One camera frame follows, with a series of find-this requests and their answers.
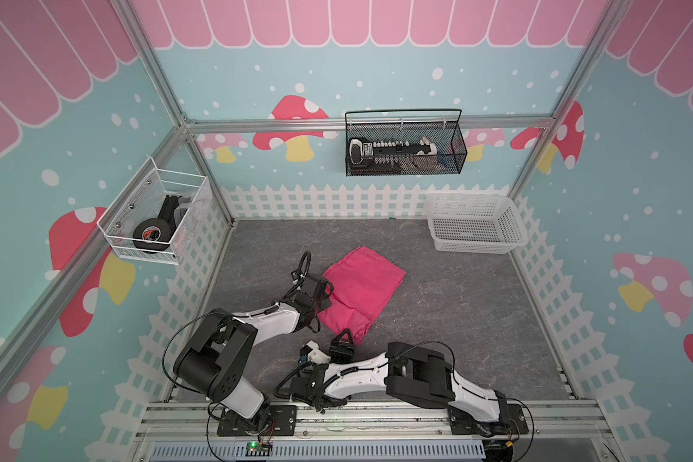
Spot pink long pants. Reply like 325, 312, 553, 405
318, 246, 406, 346

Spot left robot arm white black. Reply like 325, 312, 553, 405
172, 250, 333, 432

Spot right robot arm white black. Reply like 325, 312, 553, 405
273, 329, 514, 437

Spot black tape roll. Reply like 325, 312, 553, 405
132, 219, 173, 253

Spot small green-lit circuit board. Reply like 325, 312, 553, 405
244, 441, 273, 457

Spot black white tool in basket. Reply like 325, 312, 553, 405
346, 138, 438, 171

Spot white plastic laundry basket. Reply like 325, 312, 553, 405
425, 192, 529, 255

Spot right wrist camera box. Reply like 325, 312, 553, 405
300, 341, 331, 365

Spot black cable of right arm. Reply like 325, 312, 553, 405
400, 339, 457, 371

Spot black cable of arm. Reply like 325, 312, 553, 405
161, 311, 221, 397
400, 339, 457, 371

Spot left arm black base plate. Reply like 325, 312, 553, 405
217, 404, 298, 437

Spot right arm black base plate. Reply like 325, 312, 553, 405
449, 402, 529, 439

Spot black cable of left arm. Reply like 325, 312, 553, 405
161, 311, 221, 397

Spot black wire mesh wall basket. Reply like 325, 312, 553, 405
344, 109, 468, 176

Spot white wire wall basket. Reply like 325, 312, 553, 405
97, 158, 213, 265

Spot aluminium front rail frame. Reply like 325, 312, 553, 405
127, 400, 625, 461

